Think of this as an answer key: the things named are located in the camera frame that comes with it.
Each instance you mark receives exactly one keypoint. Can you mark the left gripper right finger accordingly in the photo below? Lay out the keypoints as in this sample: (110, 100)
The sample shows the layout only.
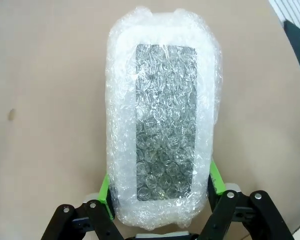
(240, 220)

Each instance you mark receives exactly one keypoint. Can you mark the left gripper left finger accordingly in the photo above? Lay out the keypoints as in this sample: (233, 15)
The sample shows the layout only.
(90, 220)

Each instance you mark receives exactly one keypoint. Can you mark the bubble-wrapped clock with visible screen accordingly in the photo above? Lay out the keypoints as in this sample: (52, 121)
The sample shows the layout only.
(165, 112)

